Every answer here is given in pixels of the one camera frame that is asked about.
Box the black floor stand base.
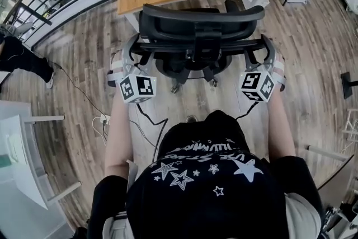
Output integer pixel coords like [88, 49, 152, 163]
[340, 72, 358, 100]

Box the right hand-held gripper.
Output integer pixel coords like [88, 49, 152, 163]
[239, 34, 287, 103]

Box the person's right forearm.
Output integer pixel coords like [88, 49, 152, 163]
[267, 88, 297, 162]

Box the black office chair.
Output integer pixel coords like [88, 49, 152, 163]
[129, 0, 266, 95]

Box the white metal rack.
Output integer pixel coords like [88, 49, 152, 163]
[342, 108, 358, 144]

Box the dark grey table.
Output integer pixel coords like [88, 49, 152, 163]
[306, 144, 358, 205]

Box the white table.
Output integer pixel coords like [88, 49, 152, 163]
[0, 100, 82, 210]

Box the person's left forearm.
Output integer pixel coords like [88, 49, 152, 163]
[105, 89, 135, 180]

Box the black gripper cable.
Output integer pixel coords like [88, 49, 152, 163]
[234, 101, 260, 121]
[135, 102, 170, 163]

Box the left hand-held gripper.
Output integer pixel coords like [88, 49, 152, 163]
[107, 33, 157, 104]

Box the black star-print t-shirt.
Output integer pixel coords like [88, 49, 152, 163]
[88, 109, 327, 239]

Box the thin black floor cable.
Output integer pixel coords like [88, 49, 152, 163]
[53, 63, 107, 121]

